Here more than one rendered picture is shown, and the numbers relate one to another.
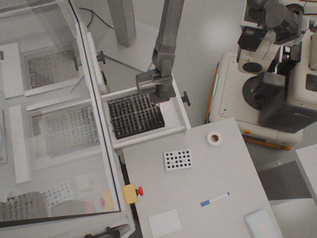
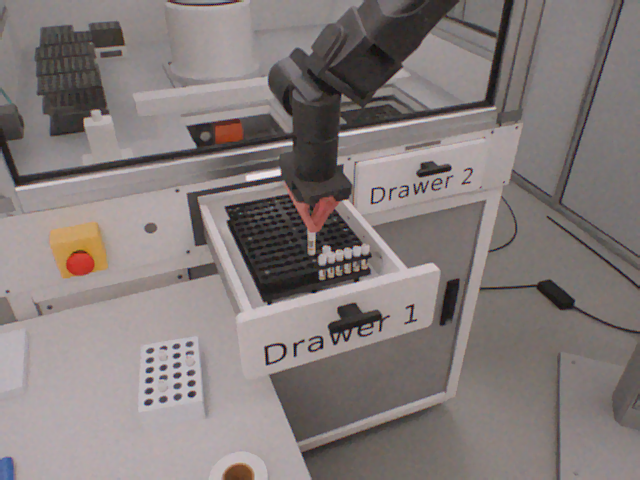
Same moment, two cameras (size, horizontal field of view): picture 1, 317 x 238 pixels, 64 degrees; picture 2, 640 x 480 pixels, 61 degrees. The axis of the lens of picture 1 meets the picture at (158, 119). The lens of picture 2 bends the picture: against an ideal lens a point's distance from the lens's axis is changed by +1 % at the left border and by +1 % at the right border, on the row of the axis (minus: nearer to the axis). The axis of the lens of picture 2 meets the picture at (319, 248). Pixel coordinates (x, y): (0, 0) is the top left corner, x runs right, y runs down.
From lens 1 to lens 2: 0.92 m
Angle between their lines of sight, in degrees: 54
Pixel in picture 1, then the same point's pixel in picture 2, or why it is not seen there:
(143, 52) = (625, 465)
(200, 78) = not seen: outside the picture
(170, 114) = not seen: hidden behind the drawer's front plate
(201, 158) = (173, 456)
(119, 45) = (608, 399)
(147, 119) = (274, 249)
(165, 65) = (326, 34)
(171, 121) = not seen: hidden behind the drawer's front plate
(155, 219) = (12, 342)
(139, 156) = (198, 304)
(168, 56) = (354, 26)
